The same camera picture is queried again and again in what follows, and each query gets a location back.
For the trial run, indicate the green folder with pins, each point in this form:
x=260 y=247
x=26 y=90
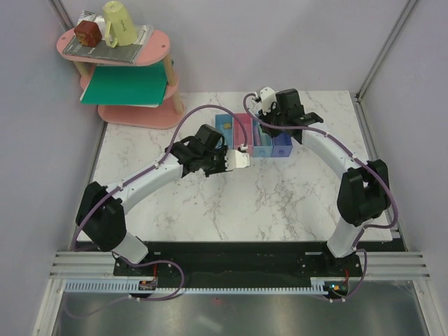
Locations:
x=126 y=86

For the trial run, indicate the pink drawer bin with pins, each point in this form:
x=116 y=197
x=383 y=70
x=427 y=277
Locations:
x=243 y=134

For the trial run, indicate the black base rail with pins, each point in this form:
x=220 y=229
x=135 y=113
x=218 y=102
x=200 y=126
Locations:
x=221 y=265

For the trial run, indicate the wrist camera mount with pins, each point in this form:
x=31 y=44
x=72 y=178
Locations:
x=235 y=159
x=266 y=96

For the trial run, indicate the red brown cube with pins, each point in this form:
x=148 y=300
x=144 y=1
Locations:
x=88 y=33

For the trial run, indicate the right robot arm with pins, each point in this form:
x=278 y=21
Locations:
x=361 y=197

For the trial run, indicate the pink highlighter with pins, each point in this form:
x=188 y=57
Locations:
x=256 y=136

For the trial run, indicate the light blue drawer bin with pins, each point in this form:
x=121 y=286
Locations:
x=261 y=151

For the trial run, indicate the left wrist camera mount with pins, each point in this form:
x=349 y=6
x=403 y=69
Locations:
x=235 y=159

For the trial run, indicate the grey magazine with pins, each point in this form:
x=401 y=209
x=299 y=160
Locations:
x=127 y=54

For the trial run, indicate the purple drawer bin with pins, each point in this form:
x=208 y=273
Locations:
x=281 y=146

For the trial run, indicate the pink wooden tiered shelf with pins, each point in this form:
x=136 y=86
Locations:
x=153 y=54

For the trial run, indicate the green highlighter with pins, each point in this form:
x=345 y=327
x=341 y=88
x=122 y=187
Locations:
x=266 y=140

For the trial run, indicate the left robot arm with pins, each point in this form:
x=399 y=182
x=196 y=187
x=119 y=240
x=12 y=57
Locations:
x=102 y=211

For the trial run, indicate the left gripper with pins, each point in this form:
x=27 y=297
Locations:
x=222 y=152

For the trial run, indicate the white cable duct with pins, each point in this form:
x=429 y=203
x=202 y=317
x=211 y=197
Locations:
x=128 y=286

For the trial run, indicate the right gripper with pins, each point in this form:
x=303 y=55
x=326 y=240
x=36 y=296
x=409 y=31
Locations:
x=266 y=117

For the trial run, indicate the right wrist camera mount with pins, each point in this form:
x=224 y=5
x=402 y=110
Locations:
x=266 y=96

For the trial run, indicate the yellow mug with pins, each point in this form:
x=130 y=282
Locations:
x=120 y=29

